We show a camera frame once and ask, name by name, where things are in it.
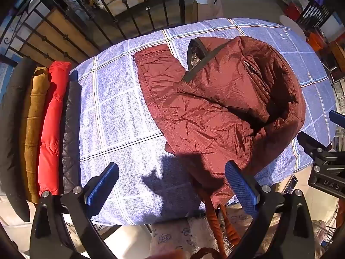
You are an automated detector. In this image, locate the black slatted chair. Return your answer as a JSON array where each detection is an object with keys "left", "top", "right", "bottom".
[{"left": 296, "top": 0, "right": 335, "bottom": 29}]

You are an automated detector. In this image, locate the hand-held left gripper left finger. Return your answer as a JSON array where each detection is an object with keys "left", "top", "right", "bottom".
[{"left": 29, "top": 162, "right": 120, "bottom": 259}]

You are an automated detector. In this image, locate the folded brown jacket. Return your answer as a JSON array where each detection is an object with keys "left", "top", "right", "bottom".
[{"left": 20, "top": 66, "right": 52, "bottom": 204}]

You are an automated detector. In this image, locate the black iron railing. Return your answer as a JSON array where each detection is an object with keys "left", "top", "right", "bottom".
[{"left": 0, "top": 0, "right": 186, "bottom": 68}]

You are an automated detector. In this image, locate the folded red puffer jacket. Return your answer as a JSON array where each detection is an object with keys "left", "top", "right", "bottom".
[{"left": 38, "top": 61, "right": 72, "bottom": 197}]

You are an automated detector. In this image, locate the blue checked sheet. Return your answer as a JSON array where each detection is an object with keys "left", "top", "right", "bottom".
[{"left": 69, "top": 17, "right": 337, "bottom": 226}]

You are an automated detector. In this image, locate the brown paper bag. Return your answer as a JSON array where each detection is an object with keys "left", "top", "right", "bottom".
[{"left": 192, "top": 0, "right": 224, "bottom": 23}]

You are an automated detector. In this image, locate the orange braided strap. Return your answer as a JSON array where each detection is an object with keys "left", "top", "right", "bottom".
[{"left": 189, "top": 187, "right": 243, "bottom": 259}]

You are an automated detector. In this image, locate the cream fuzzy printed garment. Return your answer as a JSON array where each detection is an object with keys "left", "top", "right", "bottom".
[{"left": 149, "top": 204, "right": 273, "bottom": 259}]

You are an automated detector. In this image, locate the smartphone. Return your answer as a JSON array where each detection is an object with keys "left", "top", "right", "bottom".
[{"left": 286, "top": 175, "right": 298, "bottom": 195}]

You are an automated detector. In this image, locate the red chair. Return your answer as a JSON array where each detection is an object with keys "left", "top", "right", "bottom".
[{"left": 285, "top": 3, "right": 302, "bottom": 20}]

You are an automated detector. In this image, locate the orange box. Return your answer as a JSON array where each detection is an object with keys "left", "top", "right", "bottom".
[{"left": 307, "top": 32, "right": 328, "bottom": 51}]

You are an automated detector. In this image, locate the folded grey quilted jacket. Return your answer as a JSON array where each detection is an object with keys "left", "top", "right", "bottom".
[{"left": 61, "top": 79, "right": 83, "bottom": 195}]

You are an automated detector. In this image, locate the maroon puffer jacket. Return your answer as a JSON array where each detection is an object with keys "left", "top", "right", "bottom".
[{"left": 133, "top": 36, "right": 306, "bottom": 208}]

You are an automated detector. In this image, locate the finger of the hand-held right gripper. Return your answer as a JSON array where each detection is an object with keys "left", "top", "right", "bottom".
[
  {"left": 297, "top": 131, "right": 335, "bottom": 169},
  {"left": 329, "top": 110, "right": 345, "bottom": 130}
]

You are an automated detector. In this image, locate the folded black jacket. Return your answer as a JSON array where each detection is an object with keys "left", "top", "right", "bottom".
[{"left": 0, "top": 57, "right": 37, "bottom": 222}]

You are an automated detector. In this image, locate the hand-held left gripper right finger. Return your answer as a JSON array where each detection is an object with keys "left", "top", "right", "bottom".
[{"left": 224, "top": 160, "right": 316, "bottom": 259}]

